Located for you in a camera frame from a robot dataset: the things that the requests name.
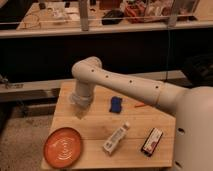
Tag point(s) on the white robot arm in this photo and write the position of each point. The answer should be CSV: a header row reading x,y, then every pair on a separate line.
x,y
192,108

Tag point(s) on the orange ceramic bowl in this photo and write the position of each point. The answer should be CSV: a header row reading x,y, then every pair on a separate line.
x,y
63,147

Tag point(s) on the blue sponge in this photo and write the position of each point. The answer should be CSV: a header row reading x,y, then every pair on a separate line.
x,y
116,104

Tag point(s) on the wooden stick end effector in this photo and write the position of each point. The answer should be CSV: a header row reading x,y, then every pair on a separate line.
x,y
80,112

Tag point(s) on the orange carrot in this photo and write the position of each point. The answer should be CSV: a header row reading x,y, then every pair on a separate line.
x,y
140,105

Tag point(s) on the wooden table board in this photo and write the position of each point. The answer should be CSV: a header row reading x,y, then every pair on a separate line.
x,y
99,123

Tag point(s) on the white tube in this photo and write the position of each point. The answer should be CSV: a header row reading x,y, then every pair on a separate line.
x,y
113,140

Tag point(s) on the black bag on shelf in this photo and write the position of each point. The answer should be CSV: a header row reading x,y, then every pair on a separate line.
x,y
112,17

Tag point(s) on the black and white box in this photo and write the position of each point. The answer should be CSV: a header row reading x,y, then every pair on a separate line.
x,y
151,142

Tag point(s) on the red object on shelf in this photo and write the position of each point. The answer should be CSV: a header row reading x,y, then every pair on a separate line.
x,y
135,13

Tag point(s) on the metal rail beam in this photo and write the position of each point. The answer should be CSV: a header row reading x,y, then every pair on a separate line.
x,y
50,88

